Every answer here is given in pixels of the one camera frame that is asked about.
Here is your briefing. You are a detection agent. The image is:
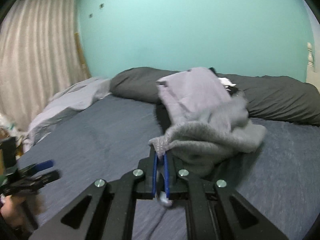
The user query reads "beige pleated curtain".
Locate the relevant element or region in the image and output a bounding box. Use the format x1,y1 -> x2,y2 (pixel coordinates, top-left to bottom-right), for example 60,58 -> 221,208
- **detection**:
1,0 -> 90,131

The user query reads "blue bed cover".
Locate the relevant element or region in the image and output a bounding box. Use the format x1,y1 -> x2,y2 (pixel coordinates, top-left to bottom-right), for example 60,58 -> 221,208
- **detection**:
19,95 -> 319,239

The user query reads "lavender and black jacket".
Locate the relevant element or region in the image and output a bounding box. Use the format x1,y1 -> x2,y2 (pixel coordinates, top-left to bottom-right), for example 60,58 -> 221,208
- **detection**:
155,67 -> 240,132

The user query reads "grey knit sweater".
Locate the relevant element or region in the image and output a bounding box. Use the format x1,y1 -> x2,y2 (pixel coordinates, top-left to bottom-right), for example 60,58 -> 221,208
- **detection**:
149,96 -> 267,178

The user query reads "dark grey long pillow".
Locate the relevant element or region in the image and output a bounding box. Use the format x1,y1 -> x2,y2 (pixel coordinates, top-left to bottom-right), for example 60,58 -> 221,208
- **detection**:
110,67 -> 319,126

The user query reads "cream tufted headboard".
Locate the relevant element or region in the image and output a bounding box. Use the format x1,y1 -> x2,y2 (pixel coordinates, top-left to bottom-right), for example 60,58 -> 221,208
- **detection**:
306,42 -> 319,90

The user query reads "light grey crumpled blanket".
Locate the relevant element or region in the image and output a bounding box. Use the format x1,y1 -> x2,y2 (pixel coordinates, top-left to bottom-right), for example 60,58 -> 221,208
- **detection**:
23,77 -> 111,152

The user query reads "person's left hand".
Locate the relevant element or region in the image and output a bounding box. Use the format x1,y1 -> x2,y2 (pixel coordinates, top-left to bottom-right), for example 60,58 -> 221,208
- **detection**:
1,195 -> 26,229

